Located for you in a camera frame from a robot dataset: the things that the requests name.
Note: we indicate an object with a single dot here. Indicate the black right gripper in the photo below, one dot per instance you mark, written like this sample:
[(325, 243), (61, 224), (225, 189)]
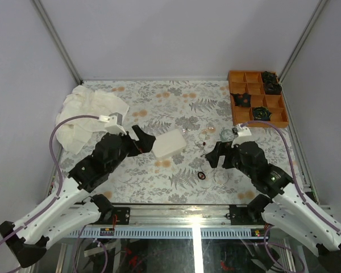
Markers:
[(222, 148)]

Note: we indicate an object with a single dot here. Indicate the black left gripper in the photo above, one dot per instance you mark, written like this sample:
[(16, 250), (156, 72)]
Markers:
[(144, 146)]

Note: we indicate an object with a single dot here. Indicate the beige jewelry box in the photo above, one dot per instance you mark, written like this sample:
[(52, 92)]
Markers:
[(169, 144)]

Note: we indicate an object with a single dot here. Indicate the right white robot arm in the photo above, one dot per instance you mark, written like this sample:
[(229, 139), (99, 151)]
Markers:
[(280, 204)]

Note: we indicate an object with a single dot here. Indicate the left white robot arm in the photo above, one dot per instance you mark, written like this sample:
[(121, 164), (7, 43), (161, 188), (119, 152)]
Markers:
[(74, 205)]

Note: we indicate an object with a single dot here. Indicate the floral patterned tablecloth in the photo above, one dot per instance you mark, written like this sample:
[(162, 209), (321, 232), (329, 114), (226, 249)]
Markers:
[(186, 117)]

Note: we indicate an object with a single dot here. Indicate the black flower green swirls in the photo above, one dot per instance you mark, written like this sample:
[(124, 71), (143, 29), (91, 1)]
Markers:
[(261, 114)]

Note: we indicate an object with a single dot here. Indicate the black flower orange dots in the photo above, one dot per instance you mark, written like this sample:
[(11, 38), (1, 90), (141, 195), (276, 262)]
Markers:
[(242, 100)]

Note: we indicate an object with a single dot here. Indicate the orange wooden divided tray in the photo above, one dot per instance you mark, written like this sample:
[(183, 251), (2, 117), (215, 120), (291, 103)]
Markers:
[(251, 82)]

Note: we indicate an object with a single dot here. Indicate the white crumpled cloth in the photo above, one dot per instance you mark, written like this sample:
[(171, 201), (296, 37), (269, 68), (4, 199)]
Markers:
[(78, 111)]

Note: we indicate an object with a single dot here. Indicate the black fabric flower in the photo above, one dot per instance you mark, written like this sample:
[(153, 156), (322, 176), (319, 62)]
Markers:
[(269, 76), (272, 88)]

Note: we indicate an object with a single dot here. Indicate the black fabric flower top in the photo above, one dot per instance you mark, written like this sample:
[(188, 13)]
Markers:
[(269, 76)]

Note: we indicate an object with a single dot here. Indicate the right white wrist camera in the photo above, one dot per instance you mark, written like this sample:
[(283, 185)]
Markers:
[(242, 134)]

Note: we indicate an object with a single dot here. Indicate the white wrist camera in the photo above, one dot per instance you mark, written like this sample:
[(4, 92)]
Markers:
[(113, 123), (242, 134)]

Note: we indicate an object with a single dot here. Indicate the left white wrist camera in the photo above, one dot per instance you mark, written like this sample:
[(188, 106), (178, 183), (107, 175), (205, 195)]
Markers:
[(113, 123)]

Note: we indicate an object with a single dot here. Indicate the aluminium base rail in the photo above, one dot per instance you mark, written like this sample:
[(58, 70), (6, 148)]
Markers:
[(176, 221)]

